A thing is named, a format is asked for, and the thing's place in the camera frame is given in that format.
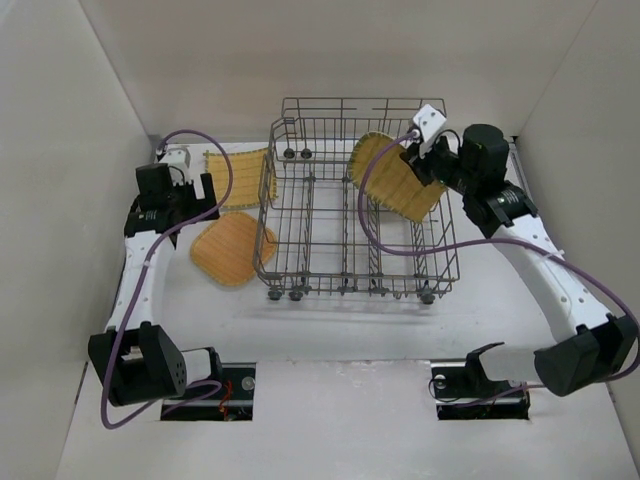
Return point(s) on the shovel-shaped woven bamboo plate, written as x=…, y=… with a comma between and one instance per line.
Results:
x=392, y=184

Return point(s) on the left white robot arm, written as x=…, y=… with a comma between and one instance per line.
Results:
x=134, y=358

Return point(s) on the square woven bamboo plate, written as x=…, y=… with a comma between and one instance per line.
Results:
x=225, y=249

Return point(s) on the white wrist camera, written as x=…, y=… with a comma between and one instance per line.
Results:
x=178, y=160
x=427, y=123

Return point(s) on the rectangular woven bamboo plate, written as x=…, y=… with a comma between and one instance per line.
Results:
x=247, y=181

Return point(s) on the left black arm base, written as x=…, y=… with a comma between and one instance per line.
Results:
x=234, y=401

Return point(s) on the grey wire dish rack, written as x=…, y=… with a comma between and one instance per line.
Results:
x=321, y=248

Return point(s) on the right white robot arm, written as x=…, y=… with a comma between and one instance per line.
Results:
x=590, y=344

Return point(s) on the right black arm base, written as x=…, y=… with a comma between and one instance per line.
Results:
x=463, y=392

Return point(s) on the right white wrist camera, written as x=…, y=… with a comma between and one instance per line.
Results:
x=427, y=123

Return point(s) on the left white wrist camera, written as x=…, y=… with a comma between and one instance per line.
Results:
x=178, y=160

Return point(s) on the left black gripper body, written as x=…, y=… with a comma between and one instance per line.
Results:
x=201, y=201

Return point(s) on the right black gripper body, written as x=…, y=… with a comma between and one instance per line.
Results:
x=420, y=165

